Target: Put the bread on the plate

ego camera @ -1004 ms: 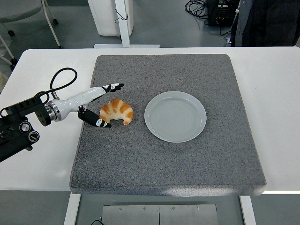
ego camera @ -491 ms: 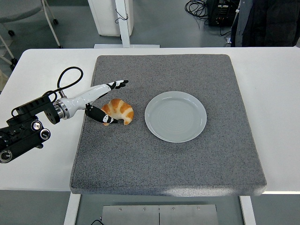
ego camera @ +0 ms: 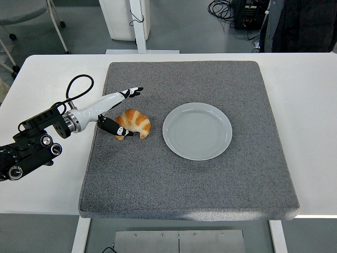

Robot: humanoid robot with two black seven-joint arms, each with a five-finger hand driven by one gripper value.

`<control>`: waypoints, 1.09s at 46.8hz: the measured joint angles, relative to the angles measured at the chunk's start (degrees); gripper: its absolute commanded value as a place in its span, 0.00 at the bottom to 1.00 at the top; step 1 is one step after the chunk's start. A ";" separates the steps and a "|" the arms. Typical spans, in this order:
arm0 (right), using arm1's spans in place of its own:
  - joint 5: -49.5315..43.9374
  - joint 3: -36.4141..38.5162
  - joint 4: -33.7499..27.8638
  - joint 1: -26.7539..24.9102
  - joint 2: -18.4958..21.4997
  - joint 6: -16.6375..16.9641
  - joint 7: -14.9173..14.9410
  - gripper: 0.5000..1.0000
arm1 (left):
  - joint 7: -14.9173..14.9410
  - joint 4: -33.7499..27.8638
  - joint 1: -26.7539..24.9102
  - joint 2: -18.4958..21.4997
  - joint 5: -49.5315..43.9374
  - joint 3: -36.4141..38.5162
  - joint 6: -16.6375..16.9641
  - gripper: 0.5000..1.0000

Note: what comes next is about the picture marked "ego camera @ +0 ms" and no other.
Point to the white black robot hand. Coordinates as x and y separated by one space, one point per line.
102 104

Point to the golden croissant bread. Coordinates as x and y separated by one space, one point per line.
137 120

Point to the grey round plate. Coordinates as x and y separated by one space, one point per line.
197 131

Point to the grey metal plate with screws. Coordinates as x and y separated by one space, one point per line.
179 242

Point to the white cabinet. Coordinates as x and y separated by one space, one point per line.
118 18

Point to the grey speckled mat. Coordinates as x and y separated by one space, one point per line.
184 184

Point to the grey chair with white legs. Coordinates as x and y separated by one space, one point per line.
21 10

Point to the white table leg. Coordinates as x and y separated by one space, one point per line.
80 237
278 237

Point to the black electronics box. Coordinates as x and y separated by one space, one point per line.
250 15

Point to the person in dark coat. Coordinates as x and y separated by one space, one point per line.
302 26

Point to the white stand post with base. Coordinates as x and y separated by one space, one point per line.
140 39

